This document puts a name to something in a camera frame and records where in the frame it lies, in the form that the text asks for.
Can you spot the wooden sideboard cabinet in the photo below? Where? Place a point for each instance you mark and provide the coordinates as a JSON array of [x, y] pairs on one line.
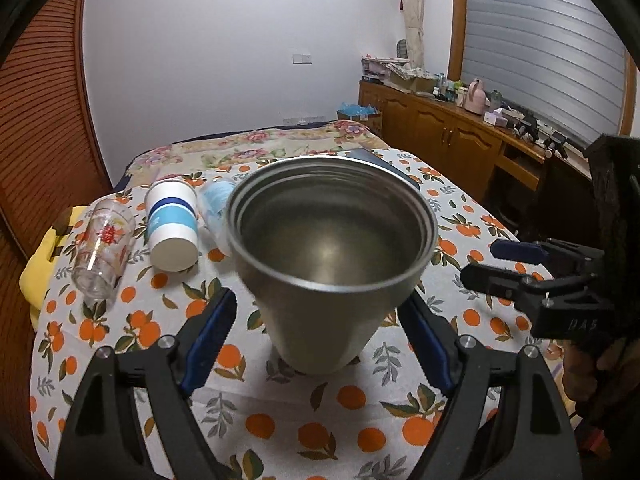
[[430, 130]]

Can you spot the person's right hand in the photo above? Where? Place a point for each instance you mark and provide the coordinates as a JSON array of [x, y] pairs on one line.
[[582, 375]]

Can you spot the pale tissue box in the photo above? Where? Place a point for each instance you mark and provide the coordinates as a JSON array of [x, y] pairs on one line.
[[495, 117]]

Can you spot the box of blue items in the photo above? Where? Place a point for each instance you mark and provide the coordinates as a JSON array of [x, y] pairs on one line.
[[357, 115]]

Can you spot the white wall switch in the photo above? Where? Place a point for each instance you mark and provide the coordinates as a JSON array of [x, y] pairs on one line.
[[301, 58]]

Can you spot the grey window blind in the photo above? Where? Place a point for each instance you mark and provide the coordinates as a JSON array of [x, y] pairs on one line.
[[535, 45]]

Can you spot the black desk device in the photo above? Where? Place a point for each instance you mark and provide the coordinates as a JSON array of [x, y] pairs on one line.
[[555, 142]]

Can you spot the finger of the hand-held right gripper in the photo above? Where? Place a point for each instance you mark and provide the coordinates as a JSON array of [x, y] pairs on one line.
[[492, 280], [515, 251]]

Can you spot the cream curtain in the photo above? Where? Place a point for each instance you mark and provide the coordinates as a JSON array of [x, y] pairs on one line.
[[414, 15]]

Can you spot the white paper cup blue band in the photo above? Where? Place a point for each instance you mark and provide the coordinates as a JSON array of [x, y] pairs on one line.
[[170, 230]]

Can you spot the orange fruit print tablecloth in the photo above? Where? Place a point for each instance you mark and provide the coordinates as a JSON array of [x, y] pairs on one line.
[[310, 410]]

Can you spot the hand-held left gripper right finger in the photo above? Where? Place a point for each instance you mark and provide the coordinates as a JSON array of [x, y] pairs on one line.
[[422, 332]]

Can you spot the clear glass with flower print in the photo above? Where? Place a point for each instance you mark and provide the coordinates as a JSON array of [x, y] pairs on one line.
[[100, 255]]

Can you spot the pile of boxes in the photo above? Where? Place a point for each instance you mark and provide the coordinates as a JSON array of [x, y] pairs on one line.
[[400, 72]]

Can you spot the dark blue notebook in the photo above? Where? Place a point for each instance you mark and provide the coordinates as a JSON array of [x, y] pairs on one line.
[[395, 170]]

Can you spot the yellow cloth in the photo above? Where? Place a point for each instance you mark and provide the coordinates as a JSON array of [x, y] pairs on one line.
[[42, 270]]

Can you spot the clear blue plastic cup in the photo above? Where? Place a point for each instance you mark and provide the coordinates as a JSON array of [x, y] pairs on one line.
[[215, 210]]

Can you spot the floral blanket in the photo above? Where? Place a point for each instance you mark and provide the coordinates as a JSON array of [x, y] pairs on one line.
[[225, 147]]

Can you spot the stainless steel cup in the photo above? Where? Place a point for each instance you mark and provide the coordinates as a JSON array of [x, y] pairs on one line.
[[320, 305]]

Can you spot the brown slatted wardrobe door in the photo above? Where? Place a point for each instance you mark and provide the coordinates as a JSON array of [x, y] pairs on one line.
[[45, 110]]

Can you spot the pink kettle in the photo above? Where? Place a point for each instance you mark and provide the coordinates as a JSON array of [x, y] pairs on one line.
[[475, 96]]

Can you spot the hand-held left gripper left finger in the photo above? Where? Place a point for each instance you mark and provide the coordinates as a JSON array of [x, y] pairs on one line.
[[216, 327]]

